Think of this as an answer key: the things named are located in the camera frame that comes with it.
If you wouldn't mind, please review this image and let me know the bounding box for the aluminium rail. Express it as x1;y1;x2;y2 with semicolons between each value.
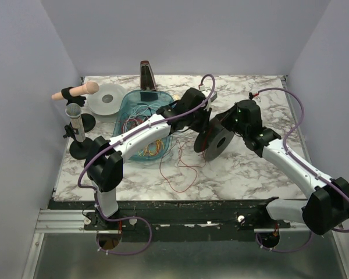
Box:
35;209;84;234

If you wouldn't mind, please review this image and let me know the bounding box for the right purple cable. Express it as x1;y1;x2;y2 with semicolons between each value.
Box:
248;88;349;254

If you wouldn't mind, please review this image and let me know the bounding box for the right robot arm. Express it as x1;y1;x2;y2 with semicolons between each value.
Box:
215;99;349;235

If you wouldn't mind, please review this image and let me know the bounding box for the white cable spool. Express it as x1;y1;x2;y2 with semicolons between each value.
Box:
87;83;127;116

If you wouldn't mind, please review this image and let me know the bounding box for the tangled coloured wires bundle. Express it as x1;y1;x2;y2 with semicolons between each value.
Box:
122;101;171;158

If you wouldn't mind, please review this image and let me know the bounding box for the black microphone stand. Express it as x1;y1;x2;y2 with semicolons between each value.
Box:
63;124;93;160
61;87;96;132

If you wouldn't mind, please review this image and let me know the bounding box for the brown metronome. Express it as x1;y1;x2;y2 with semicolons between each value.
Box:
140;60;157;91

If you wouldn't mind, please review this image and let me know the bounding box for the dark grey cable spool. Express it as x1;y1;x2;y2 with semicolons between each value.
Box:
194;119;234;162

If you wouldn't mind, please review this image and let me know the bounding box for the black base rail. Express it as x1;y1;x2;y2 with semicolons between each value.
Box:
84;198;291;242

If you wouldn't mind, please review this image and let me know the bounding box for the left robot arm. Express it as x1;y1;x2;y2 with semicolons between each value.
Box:
77;87;215;220

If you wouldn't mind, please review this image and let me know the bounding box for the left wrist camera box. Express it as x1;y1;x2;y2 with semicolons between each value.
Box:
202;90;218;110

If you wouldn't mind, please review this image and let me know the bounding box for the pink microphone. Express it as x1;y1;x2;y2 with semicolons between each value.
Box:
51;81;99;101

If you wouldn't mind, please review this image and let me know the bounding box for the red wire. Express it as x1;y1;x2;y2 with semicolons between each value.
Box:
159;132;207;193

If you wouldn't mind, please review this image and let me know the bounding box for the blue transparent plastic bin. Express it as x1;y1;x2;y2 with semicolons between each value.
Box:
112;90;174;162

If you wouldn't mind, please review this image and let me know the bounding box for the silver microphone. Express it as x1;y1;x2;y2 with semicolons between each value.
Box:
65;103;86;142

